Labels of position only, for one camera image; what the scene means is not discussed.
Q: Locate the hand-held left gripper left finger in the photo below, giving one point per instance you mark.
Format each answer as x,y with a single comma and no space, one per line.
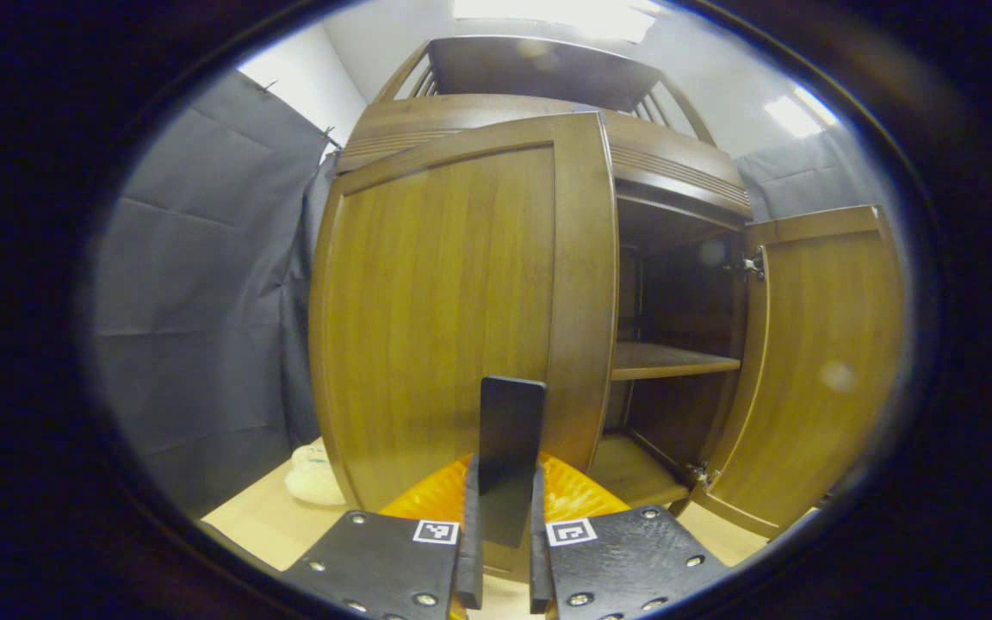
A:
393,560

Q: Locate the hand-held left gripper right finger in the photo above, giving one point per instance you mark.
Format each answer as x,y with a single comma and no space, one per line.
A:
616,560

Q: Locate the wooden shoe cabinet door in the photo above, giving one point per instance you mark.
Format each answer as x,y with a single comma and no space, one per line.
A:
436,301
823,344

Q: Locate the metal door hinge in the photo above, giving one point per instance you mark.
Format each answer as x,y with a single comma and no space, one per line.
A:
753,263
704,475

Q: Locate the white crumpled bag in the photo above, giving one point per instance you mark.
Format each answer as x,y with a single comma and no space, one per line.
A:
313,478

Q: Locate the wooden inner shelf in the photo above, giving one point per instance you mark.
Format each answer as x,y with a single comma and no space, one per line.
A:
668,360

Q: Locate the metal cloth clip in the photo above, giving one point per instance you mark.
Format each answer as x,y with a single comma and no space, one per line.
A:
331,138
269,86

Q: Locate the ceiling light panel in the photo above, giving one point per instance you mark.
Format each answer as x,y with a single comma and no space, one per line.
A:
565,15
797,112

